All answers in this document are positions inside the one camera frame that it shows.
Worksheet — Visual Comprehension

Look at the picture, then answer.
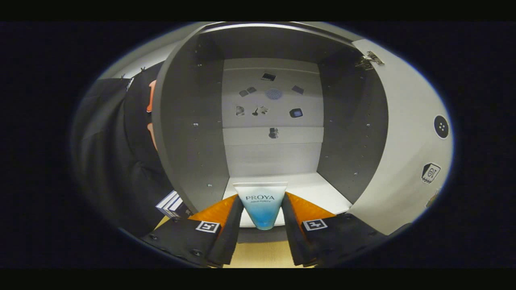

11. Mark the dark blue printed box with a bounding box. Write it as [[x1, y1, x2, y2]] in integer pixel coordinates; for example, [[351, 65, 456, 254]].
[[156, 190, 193, 220]]

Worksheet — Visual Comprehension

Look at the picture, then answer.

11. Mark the black backdrop cloth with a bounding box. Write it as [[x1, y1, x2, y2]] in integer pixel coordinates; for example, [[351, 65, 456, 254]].
[[69, 60, 178, 238]]

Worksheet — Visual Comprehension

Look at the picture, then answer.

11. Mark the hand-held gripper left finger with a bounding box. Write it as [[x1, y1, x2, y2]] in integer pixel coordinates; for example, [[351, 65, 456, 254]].
[[141, 194, 244, 268]]

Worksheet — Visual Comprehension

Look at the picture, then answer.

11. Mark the metal door hinge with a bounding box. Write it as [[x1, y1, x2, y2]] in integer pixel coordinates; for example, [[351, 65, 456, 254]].
[[355, 51, 385, 70]]

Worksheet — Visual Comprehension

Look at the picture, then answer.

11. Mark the white blue cosmetic tube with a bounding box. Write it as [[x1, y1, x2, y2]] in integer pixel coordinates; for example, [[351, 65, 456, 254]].
[[233, 182, 288, 231]]

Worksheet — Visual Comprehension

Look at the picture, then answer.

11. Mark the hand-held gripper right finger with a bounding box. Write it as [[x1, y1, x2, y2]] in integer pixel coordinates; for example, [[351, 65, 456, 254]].
[[281, 193, 389, 267]]

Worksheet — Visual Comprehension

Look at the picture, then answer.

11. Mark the grey cabinet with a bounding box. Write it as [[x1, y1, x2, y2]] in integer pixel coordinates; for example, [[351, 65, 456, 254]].
[[152, 22, 389, 244]]

